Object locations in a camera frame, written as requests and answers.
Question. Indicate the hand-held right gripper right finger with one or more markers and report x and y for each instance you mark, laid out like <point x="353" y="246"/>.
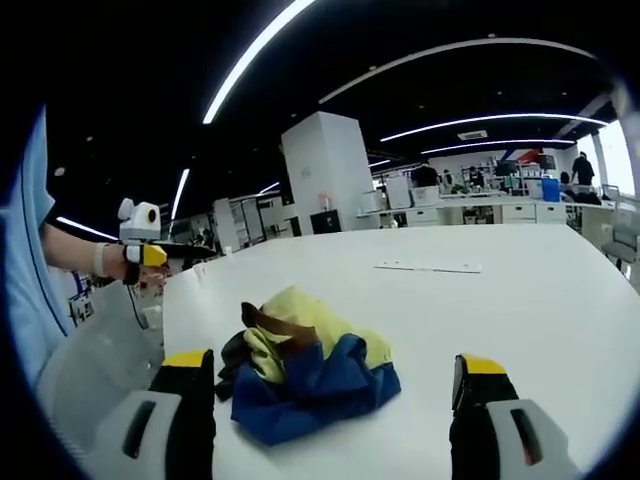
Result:
<point x="480" y="400"/>

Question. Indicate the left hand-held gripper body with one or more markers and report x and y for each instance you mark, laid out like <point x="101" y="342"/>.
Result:
<point x="142" y="220"/>

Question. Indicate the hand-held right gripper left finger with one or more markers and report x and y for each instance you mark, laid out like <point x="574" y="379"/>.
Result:
<point x="187" y="400"/>

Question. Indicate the yellow blue brown garment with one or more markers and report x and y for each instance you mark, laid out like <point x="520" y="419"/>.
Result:
<point x="320" y="370"/>

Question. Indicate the person's left hand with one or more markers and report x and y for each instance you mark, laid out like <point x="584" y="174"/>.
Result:
<point x="116" y="262"/>

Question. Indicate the short ceiling light strip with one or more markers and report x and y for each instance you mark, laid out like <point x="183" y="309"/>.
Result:
<point x="180" y="192"/>
<point x="85" y="228"/>

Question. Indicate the white wristband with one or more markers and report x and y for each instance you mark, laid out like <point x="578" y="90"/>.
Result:
<point x="101" y="259"/>

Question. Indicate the white side panel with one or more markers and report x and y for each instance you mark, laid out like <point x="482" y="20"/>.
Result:
<point x="100" y="345"/>

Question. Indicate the black cabinet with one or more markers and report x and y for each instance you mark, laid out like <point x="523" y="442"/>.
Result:
<point x="326" y="222"/>

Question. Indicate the white long counter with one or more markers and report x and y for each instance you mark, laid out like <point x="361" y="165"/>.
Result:
<point x="500" y="210"/>

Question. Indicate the white square pillar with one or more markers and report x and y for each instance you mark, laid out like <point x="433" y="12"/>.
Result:
<point x="327" y="170"/>

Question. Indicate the long ceiling light strip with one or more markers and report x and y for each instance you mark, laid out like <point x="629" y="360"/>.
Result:
<point x="495" y="119"/>
<point x="250" y="60"/>
<point x="450" y="52"/>

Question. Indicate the white storage box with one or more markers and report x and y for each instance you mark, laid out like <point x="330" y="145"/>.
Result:
<point x="426" y="196"/>

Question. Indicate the white chair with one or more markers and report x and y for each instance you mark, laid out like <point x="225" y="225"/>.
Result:
<point x="620" y="235"/>

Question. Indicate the blue bin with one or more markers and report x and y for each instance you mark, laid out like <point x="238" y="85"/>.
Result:
<point x="551" y="190"/>

